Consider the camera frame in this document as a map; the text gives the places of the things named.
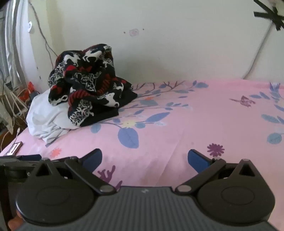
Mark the silver curtain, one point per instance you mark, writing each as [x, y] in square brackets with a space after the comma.
[11, 44]

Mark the red object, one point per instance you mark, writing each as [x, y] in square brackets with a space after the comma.
[29, 87]

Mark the pink floral bedsheet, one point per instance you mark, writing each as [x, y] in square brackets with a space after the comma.
[177, 124]

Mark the small dark phone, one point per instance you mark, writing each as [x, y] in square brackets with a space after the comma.
[15, 148]

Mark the black red white patterned garment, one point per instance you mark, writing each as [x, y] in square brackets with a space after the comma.
[88, 84]

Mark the black tape cross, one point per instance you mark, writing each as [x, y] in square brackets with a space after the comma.
[271, 14]

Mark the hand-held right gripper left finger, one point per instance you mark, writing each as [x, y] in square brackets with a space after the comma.
[93, 158]

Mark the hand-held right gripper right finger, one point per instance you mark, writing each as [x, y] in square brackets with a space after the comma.
[197, 160]

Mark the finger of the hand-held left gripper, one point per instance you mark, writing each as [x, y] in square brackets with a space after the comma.
[28, 157]

